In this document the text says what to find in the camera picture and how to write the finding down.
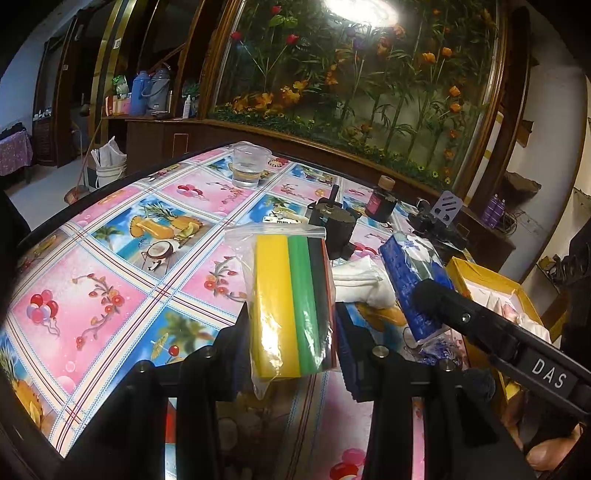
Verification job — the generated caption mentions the yellow cardboard box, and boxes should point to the yellow cardboard box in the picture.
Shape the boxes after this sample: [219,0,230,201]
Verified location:
[446,257,552,406]

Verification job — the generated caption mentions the white cloth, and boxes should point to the white cloth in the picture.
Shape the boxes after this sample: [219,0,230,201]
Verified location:
[332,256,397,309]

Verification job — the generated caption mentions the black toothed container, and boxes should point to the black toothed container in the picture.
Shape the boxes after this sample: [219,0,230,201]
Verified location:
[307,184,362,260]

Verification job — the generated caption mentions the purple phone stand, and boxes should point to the purple phone stand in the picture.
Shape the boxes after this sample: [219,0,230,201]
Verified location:
[430,190,464,226]

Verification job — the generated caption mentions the white bucket with bag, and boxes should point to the white bucket with bag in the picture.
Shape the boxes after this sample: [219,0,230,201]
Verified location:
[91,137,127,189]

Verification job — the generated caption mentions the person right hand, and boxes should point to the person right hand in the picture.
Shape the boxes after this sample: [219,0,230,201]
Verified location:
[526,425,581,472]

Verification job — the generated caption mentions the blue thermos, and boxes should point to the blue thermos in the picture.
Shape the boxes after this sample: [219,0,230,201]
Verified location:
[129,71,151,116]

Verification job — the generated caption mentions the grey thermos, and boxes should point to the grey thermos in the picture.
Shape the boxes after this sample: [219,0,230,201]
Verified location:
[142,65,170,114]

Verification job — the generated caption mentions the clear plastic cup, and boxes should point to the clear plastic cup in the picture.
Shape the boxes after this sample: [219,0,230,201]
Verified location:
[231,141,273,188]

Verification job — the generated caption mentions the black jar with cork lid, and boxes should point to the black jar with cork lid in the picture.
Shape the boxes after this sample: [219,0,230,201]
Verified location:
[365,175,397,223]

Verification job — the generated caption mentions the blue tissue pack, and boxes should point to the blue tissue pack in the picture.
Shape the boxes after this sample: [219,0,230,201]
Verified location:
[379,231,454,344]

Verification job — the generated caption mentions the colourful plastic tablecloth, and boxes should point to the colourful plastic tablecloth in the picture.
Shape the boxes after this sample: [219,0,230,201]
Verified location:
[1,147,372,479]

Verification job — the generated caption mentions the flower mural panel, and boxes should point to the flower mural panel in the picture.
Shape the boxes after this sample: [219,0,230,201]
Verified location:
[208,1,499,190]

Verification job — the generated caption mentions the multicolour sponge pack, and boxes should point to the multicolour sponge pack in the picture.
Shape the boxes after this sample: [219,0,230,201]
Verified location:
[224,223,337,399]

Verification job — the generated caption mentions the purple bottles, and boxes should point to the purple bottles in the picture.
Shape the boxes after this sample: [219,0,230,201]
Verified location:
[481,194,506,229]

